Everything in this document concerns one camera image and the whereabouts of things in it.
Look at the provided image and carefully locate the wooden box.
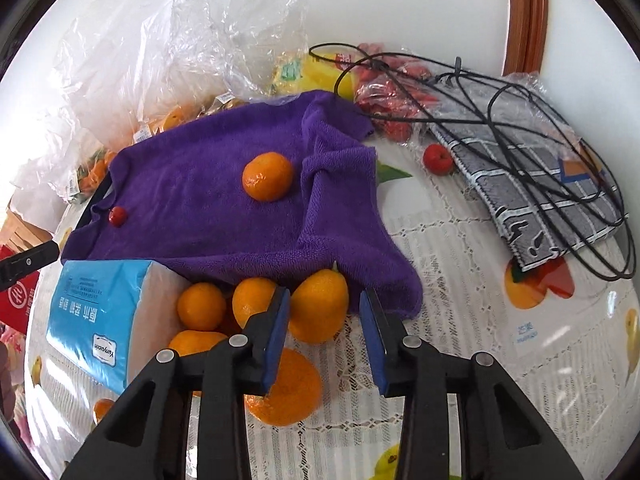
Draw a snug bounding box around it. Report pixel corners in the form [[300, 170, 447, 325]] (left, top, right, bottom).
[[5, 200, 53, 251]]

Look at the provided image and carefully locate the large clear plastic bag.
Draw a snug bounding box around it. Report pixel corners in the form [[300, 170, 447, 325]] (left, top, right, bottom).
[[50, 0, 311, 136]]

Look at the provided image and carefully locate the clear bag of small oranges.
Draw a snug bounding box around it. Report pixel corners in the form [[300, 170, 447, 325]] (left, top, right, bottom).
[[10, 125, 118, 206]]

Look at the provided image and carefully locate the fruit print tablecloth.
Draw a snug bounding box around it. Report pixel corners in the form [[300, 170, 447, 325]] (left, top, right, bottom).
[[15, 130, 640, 480]]

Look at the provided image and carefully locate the oval orange citrus fruit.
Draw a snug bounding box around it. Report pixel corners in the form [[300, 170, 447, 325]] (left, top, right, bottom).
[[288, 261, 349, 345]]

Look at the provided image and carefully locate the grey checked cloth package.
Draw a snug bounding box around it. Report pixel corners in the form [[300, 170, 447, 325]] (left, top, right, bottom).
[[415, 72, 628, 273]]

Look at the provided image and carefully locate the red box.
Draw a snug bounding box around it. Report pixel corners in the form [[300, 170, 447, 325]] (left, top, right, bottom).
[[0, 245, 41, 333]]

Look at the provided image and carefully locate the wooden door frame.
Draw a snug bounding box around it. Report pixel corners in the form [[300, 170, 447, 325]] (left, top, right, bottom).
[[502, 0, 551, 76]]

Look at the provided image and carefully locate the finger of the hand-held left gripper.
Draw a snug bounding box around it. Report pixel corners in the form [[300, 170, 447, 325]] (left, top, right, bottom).
[[0, 240, 61, 291]]

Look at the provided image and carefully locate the bag of red fruits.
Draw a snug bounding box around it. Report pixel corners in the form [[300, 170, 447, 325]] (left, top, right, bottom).
[[355, 42, 441, 143]]

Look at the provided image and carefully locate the black cable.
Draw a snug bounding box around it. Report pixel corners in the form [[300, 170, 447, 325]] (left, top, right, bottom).
[[308, 42, 636, 281]]

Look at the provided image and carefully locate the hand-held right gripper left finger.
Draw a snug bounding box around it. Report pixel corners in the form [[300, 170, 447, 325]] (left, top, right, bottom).
[[60, 286, 292, 480]]

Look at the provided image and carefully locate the blue tissue pack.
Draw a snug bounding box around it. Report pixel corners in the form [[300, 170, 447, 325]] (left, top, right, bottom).
[[46, 260, 193, 396]]

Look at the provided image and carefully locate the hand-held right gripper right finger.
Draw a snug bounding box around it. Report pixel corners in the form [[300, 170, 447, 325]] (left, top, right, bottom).
[[359, 287, 586, 480]]

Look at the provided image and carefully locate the purple towel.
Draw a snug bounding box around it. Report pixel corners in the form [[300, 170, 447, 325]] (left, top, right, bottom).
[[60, 90, 423, 320]]

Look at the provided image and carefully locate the yellow packet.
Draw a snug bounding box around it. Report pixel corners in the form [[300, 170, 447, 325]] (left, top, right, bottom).
[[275, 52, 358, 101]]

